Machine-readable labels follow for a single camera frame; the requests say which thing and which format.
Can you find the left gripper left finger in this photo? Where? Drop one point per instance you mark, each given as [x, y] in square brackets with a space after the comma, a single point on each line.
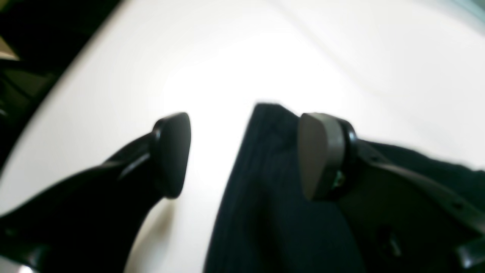
[88, 222]

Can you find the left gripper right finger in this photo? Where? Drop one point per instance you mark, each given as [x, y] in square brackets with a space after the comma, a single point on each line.
[402, 221]

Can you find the black T-shirt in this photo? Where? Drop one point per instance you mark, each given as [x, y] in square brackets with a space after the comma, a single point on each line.
[265, 224]

